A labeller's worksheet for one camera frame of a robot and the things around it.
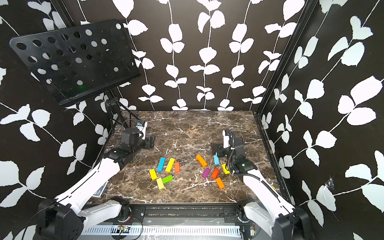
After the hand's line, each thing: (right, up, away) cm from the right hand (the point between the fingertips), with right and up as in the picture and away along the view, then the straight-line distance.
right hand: (217, 141), depth 82 cm
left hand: (-38, +4, -1) cm, 39 cm away
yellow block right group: (+6, -18, +7) cm, 21 cm away
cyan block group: (-34, -15, +8) cm, 38 cm away
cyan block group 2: (+1, -13, +10) cm, 17 cm away
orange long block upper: (-9, -13, +11) cm, 19 cm away
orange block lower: (+2, -24, +2) cm, 25 cm away
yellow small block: (-38, -21, +5) cm, 43 cm away
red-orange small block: (-24, -17, +8) cm, 31 cm away
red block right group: (-1, -21, +6) cm, 22 cm away
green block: (-29, -23, +3) cm, 37 cm away
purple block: (-6, -20, +6) cm, 22 cm away
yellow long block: (-28, -16, +8) cm, 33 cm away
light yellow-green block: (-33, -25, +1) cm, 41 cm away
